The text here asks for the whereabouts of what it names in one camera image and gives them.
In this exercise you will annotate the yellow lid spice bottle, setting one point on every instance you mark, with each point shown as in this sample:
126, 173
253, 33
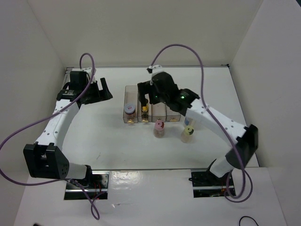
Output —
187, 133

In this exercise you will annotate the red label spice jar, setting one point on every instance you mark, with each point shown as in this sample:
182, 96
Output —
129, 110

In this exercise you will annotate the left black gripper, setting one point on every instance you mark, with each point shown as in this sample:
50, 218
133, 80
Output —
102, 95

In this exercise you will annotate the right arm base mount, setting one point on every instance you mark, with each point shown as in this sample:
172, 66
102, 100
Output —
205, 185

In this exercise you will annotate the pink lid spice bottle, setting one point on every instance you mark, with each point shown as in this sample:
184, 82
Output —
159, 129

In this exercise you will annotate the black cap gold bottle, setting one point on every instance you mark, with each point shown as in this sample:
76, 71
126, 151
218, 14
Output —
145, 112

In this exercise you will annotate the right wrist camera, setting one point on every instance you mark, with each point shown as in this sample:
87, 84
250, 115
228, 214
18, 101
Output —
153, 70

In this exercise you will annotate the silver lid blue label jar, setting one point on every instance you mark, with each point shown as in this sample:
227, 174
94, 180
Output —
189, 122

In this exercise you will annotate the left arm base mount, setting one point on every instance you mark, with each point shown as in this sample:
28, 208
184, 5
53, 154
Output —
97, 189

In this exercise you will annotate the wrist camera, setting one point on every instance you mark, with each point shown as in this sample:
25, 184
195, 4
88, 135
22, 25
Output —
153, 70
89, 72

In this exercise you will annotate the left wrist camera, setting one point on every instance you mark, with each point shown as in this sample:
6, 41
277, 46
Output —
89, 72

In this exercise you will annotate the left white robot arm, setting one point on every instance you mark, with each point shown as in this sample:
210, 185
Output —
45, 158

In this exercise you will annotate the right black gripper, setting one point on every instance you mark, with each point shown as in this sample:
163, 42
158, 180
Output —
146, 87

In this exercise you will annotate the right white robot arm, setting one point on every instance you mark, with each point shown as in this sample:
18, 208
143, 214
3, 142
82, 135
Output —
242, 139

